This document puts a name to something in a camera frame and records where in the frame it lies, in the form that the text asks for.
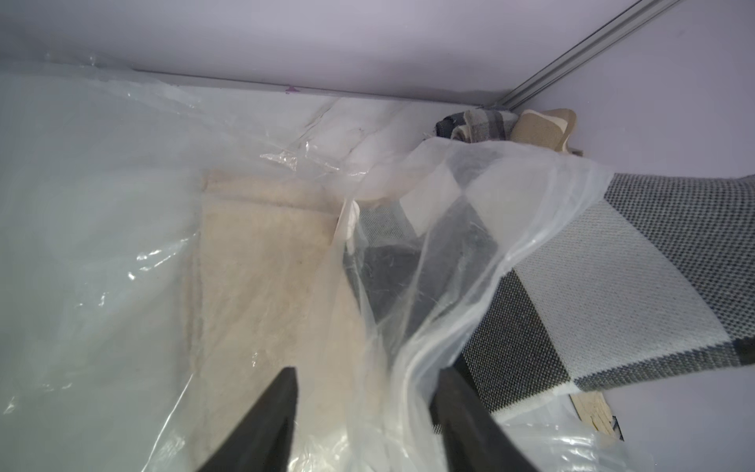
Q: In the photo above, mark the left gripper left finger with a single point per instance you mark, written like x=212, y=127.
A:
x=262, y=440

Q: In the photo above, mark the beige fuzzy scarf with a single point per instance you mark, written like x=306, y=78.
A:
x=267, y=290

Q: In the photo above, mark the black cream checked scarf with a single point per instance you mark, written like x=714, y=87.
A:
x=654, y=281

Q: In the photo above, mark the cream plaid scarf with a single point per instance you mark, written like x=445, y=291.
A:
x=477, y=125

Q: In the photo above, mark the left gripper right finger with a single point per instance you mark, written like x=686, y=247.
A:
x=473, y=441

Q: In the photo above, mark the clear plastic vacuum bag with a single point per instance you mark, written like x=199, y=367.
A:
x=159, y=267

